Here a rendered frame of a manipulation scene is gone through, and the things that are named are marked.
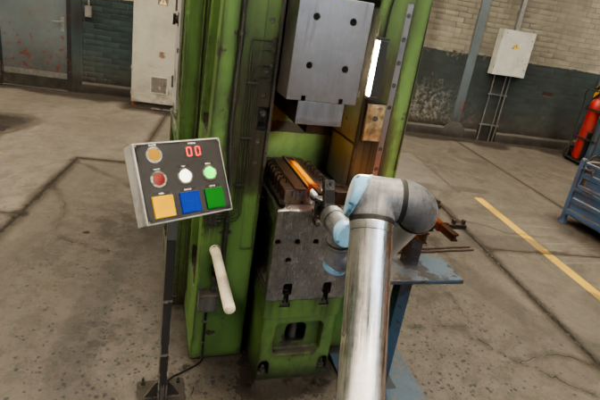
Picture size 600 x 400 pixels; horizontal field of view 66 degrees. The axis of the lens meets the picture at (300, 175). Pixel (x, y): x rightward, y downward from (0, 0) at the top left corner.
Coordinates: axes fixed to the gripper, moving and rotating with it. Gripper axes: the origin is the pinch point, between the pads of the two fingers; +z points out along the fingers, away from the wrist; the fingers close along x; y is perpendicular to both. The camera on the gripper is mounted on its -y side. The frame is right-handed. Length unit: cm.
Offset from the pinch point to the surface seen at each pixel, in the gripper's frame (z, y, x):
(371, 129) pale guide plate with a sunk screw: 15.4, -23.4, 28.5
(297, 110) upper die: 3.9, -32.2, -12.1
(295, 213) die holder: -3.4, 10.2, -8.4
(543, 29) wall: 503, -93, 573
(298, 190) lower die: 2.9, 2.3, -6.2
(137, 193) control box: -19, -5, -71
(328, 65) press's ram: 4, -51, -2
